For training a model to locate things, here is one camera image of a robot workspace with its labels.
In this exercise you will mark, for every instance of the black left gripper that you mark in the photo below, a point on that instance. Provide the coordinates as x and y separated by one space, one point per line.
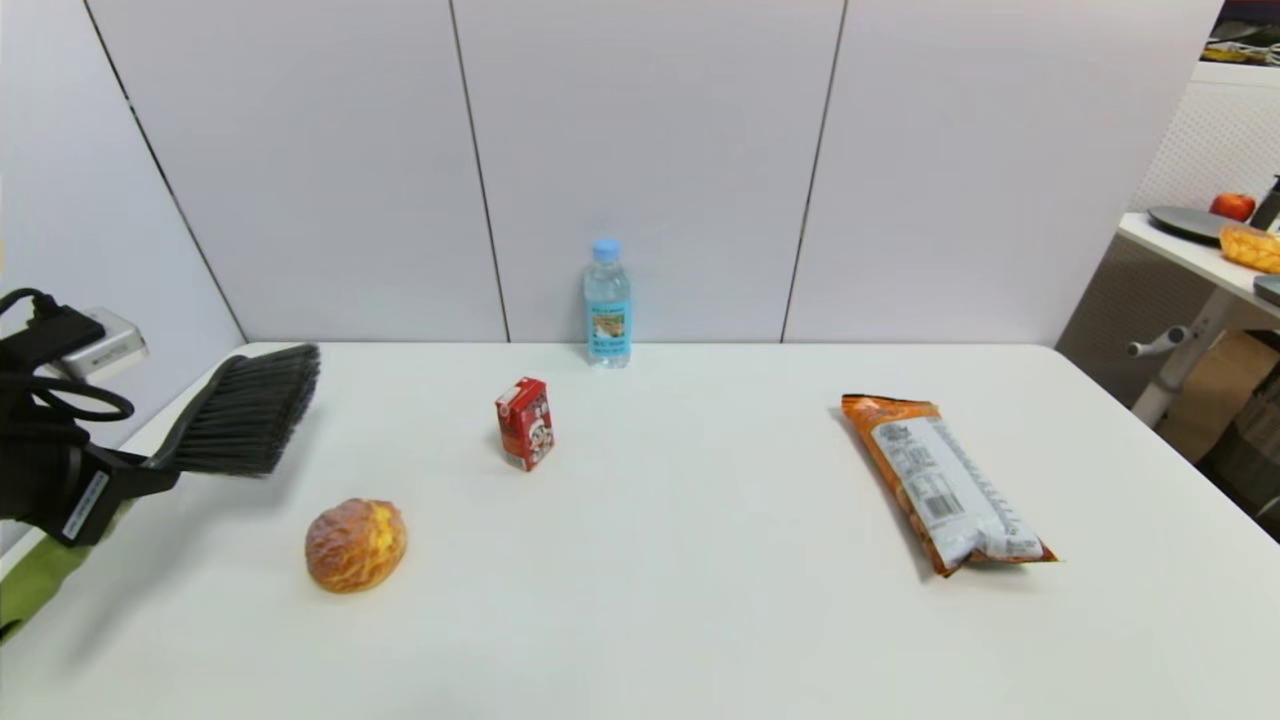
80 500

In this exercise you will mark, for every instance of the golden cream puff bread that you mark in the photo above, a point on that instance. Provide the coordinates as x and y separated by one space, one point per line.
355 545

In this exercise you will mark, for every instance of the red drink carton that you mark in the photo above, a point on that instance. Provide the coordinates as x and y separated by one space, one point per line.
525 425

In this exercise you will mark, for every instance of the clear water bottle blue cap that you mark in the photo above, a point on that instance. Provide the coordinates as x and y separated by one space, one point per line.
607 310

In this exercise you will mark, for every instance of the orange snack bag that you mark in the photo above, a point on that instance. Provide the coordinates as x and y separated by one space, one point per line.
940 490

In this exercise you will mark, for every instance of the white side table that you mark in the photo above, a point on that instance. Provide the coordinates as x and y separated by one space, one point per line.
1185 365

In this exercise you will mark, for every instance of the dark grey plate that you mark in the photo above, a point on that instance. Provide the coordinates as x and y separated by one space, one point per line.
1180 222

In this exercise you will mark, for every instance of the white perforated panel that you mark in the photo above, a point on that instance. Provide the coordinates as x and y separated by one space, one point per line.
1210 130

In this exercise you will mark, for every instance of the red apple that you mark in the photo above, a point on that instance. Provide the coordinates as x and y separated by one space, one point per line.
1234 206

